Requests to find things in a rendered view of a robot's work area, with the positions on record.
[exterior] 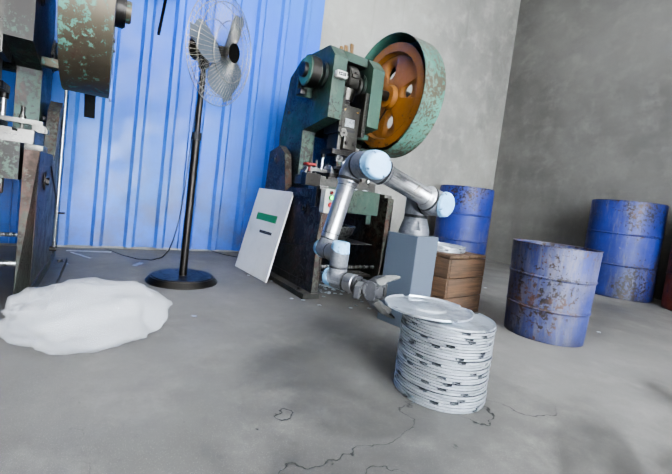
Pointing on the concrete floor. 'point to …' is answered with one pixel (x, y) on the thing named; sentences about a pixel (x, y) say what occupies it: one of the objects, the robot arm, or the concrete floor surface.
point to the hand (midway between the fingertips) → (396, 298)
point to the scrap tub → (551, 291)
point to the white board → (264, 232)
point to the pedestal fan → (200, 45)
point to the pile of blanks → (443, 367)
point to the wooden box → (458, 278)
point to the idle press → (22, 30)
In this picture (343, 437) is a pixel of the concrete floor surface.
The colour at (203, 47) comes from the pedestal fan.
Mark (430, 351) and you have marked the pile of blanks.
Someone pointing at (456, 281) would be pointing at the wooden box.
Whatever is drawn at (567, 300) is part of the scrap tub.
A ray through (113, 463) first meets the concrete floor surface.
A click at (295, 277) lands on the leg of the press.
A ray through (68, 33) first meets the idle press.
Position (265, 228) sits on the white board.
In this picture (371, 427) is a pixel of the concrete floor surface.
